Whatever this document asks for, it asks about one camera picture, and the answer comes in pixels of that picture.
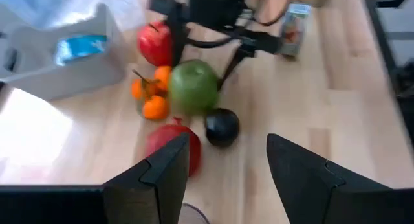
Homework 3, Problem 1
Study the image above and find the white plastic basket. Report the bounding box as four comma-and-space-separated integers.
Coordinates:
0, 3, 127, 102

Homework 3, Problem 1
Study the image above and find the orange mandarin bunch with stem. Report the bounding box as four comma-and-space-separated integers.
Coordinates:
130, 65, 173, 121

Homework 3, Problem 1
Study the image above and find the dark plum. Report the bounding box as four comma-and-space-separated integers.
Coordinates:
204, 107, 241, 148

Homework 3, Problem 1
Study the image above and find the large silver pull-tab can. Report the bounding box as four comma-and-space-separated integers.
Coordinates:
279, 3, 312, 59

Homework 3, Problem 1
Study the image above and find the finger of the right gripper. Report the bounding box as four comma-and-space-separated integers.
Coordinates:
217, 48, 250, 91
168, 13, 188, 68

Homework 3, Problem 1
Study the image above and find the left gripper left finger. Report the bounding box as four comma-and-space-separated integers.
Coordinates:
103, 132, 191, 224

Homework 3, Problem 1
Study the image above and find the red apple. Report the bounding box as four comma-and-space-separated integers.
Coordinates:
136, 20, 174, 67

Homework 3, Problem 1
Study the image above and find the green apple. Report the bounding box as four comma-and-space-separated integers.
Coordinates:
168, 59, 221, 117

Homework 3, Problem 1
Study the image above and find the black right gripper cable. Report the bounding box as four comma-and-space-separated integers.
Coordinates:
184, 36, 234, 49

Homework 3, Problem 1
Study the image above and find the black metal table frame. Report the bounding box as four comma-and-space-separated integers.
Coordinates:
362, 0, 414, 147

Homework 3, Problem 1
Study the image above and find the red pomegranate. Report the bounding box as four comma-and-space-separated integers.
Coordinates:
144, 117, 202, 179

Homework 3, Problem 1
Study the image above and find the teal tuna can with barcode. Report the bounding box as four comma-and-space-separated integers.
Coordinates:
54, 34, 109, 67

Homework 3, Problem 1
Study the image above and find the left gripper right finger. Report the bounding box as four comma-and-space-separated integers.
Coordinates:
267, 133, 414, 224

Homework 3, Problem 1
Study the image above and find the clear plastic storage box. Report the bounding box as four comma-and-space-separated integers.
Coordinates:
0, 0, 146, 32

